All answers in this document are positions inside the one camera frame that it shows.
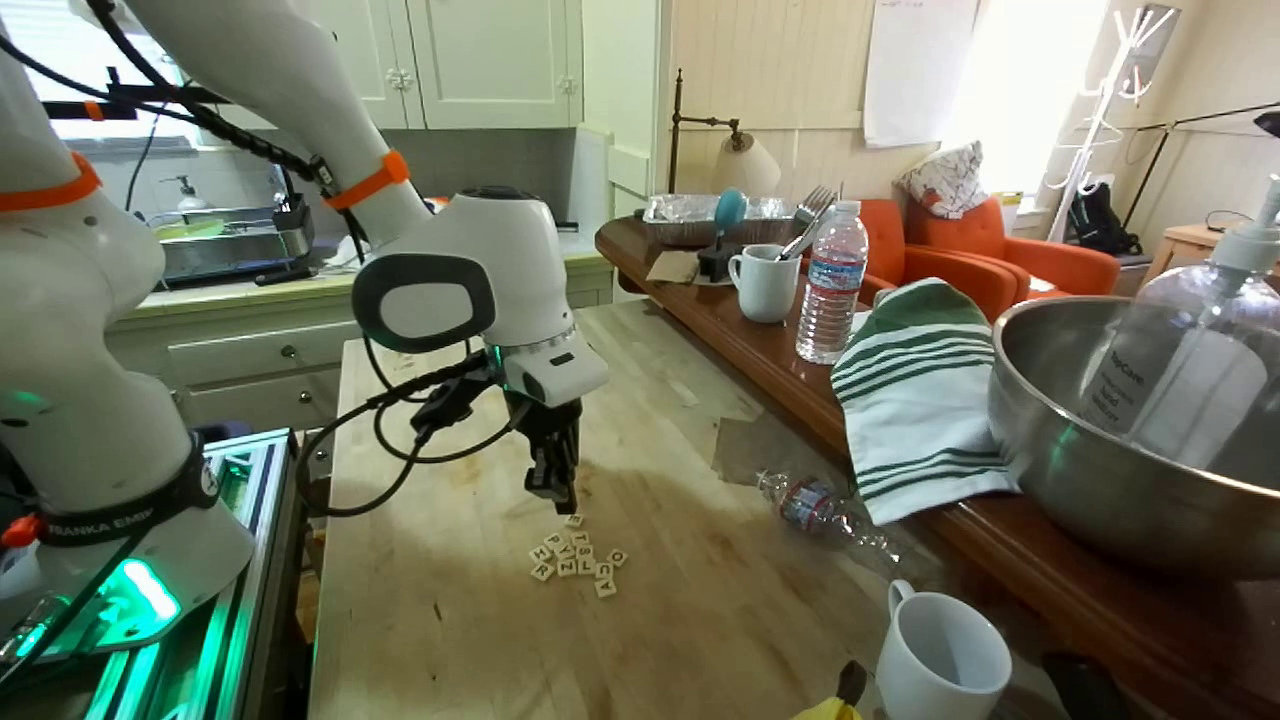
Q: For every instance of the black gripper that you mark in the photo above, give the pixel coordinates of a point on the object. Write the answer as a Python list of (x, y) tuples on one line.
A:
[(554, 446)]

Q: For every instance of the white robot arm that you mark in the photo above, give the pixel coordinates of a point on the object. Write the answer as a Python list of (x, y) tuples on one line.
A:
[(133, 528)]

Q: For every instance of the pile of white letter tiles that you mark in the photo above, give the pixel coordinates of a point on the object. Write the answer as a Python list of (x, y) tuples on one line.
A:
[(568, 554)]

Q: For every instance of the crumpled clear plastic wrap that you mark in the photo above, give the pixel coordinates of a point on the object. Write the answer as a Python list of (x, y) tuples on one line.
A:
[(812, 506)]

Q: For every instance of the white mug with utensils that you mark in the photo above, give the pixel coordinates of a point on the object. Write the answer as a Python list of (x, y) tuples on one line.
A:
[(764, 280)]

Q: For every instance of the clear water bottle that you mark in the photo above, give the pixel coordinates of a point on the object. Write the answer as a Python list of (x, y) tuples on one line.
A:
[(835, 277)]

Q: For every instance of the striped green white towel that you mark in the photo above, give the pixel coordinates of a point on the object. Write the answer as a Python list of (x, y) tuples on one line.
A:
[(914, 392)]

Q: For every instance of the floor lamp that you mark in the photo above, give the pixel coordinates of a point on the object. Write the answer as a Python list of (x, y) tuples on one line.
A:
[(738, 167)]

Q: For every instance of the white mug near table edge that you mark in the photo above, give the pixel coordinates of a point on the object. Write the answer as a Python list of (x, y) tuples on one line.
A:
[(937, 658)]

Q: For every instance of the orange armchair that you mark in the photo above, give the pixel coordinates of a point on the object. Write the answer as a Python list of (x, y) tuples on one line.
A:
[(978, 257)]

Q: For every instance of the steel mixing bowl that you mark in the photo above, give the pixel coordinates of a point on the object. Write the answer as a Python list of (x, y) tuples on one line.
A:
[(1185, 495)]

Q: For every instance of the clear soap dispenser bottle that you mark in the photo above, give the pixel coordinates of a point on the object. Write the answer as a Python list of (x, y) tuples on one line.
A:
[(1185, 364)]

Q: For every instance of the dark wooden side table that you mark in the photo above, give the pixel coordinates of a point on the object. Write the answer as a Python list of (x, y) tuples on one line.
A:
[(1180, 647)]

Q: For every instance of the green lit robot base rail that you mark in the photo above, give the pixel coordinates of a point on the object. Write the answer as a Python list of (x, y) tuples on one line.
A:
[(231, 658)]

